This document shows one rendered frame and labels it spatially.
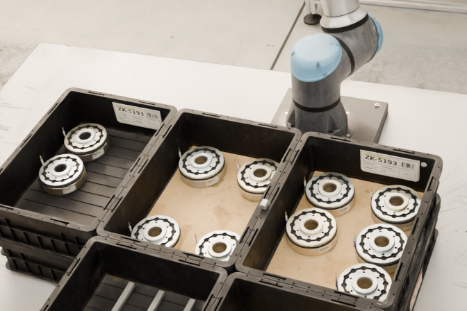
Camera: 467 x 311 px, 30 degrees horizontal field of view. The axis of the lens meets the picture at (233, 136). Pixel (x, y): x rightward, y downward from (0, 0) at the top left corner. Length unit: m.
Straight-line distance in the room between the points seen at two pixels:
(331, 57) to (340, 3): 0.14
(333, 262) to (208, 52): 2.10
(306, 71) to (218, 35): 1.85
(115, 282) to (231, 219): 0.28
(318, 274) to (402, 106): 0.69
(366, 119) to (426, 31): 1.60
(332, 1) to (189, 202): 0.58
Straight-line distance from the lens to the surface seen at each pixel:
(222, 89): 2.38
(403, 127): 2.21
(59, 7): 4.25
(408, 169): 1.83
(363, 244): 1.73
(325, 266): 1.74
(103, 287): 1.79
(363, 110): 2.20
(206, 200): 1.89
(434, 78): 3.49
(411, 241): 1.64
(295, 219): 1.79
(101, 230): 1.75
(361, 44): 2.09
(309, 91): 2.02
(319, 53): 2.00
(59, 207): 1.97
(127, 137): 2.09
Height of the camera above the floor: 2.17
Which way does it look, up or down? 41 degrees down
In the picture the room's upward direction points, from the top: 9 degrees counter-clockwise
